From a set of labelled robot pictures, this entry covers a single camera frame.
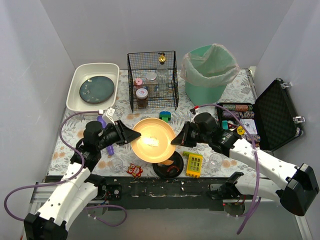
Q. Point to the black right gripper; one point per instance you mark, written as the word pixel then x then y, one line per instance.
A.
pixel 186 134

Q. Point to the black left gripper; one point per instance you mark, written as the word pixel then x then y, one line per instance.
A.
pixel 120 133

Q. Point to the yellow plate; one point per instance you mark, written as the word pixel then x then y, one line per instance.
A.
pixel 154 145

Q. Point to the small black plate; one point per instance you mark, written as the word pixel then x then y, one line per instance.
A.
pixel 160 169

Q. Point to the brown sauce jar white lid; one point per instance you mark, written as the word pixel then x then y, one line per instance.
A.
pixel 142 97

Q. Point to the blue ceramic plate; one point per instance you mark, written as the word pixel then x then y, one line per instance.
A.
pixel 96 89

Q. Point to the clear glass bottle gold cap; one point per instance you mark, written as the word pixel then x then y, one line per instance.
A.
pixel 163 75

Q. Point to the pink lid toothpick jar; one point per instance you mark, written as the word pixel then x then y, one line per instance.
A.
pixel 138 83

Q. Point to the silver lid pepper jar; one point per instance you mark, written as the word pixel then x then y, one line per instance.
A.
pixel 152 83

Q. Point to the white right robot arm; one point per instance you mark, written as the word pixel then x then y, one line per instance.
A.
pixel 294 187

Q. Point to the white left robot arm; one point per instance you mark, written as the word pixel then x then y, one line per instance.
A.
pixel 79 185

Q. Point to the purple toy piece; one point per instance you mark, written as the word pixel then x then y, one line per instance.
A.
pixel 110 148

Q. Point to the yellow green toy window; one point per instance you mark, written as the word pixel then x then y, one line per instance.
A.
pixel 194 164

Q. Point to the green blue toy block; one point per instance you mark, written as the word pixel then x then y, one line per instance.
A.
pixel 165 116

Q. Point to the left clear glass cup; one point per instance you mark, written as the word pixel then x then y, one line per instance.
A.
pixel 116 165

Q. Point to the clear glass cup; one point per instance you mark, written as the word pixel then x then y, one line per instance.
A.
pixel 215 161
pixel 116 165

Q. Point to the dark red sausage piece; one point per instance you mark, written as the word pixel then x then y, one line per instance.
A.
pixel 173 169

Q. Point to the red owl toy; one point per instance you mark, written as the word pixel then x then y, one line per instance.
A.
pixel 135 170

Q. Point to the right clear glass cup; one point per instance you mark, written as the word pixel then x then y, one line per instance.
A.
pixel 215 161

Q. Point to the teal block in case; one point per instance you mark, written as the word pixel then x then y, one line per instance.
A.
pixel 225 125

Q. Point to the purple chip stack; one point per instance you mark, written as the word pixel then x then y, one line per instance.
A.
pixel 231 114

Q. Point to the all in triangle button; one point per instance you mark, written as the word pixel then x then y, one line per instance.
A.
pixel 232 126

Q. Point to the green blue chip stack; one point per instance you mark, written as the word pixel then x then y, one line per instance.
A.
pixel 230 107

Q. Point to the yellow big blind button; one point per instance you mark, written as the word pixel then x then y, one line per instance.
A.
pixel 240 130

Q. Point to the white rectangular basin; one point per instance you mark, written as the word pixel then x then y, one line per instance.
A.
pixel 84 72

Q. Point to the red chip stack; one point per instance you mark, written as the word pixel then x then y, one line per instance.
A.
pixel 243 107

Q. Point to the deck of playing cards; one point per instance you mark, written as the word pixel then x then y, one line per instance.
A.
pixel 250 126

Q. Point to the blue orange loose chips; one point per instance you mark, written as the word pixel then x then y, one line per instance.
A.
pixel 246 115

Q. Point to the green trash bin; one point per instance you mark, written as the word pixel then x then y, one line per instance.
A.
pixel 203 95

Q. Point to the clear plastic bin liner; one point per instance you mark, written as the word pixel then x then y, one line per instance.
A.
pixel 209 66

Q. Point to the black poker chip case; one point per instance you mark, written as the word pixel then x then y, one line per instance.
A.
pixel 275 117

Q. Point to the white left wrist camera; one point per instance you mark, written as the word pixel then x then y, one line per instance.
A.
pixel 107 117

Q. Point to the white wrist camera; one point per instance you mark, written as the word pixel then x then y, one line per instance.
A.
pixel 195 110
pixel 107 117

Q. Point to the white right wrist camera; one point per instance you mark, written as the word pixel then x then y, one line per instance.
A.
pixel 195 110

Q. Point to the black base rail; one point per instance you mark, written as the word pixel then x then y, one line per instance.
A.
pixel 159 194

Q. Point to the black wire basket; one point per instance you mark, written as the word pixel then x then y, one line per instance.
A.
pixel 138 64

